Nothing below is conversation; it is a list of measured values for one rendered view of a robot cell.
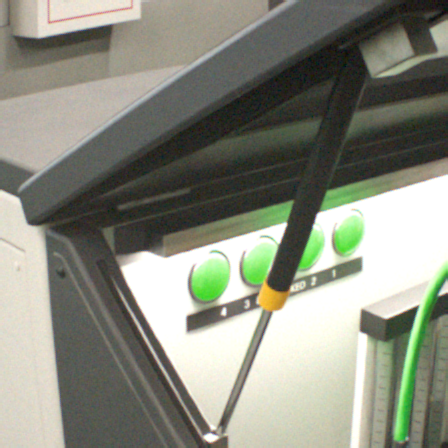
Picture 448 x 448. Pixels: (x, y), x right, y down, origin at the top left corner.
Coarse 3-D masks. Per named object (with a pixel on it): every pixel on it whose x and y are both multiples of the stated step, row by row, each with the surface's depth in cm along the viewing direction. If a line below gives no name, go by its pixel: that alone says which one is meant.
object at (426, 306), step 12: (444, 264) 104; (444, 276) 105; (432, 288) 107; (432, 300) 108; (420, 312) 110; (420, 324) 111; (420, 336) 112; (408, 348) 113; (420, 348) 113; (408, 360) 114; (408, 372) 114; (408, 384) 115; (408, 396) 116; (408, 408) 116; (408, 420) 117; (396, 432) 118; (396, 444) 118
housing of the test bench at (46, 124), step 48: (48, 96) 123; (96, 96) 121; (0, 144) 103; (48, 144) 103; (0, 192) 101; (0, 240) 104; (0, 288) 106; (48, 288) 99; (0, 336) 108; (48, 336) 100; (0, 384) 111; (48, 384) 102; (0, 432) 114; (48, 432) 105
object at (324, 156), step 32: (352, 64) 66; (352, 96) 68; (320, 128) 70; (320, 160) 71; (320, 192) 72; (288, 224) 75; (288, 256) 76; (288, 288) 78; (256, 352) 83; (224, 416) 87
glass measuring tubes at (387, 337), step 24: (360, 312) 120; (384, 312) 119; (408, 312) 120; (432, 312) 123; (360, 336) 121; (384, 336) 118; (408, 336) 122; (432, 336) 125; (360, 360) 122; (384, 360) 121; (432, 360) 130; (360, 384) 123; (384, 384) 122; (432, 384) 130; (360, 408) 123; (384, 408) 123; (432, 408) 131; (360, 432) 124; (384, 432) 124; (408, 432) 130; (432, 432) 131
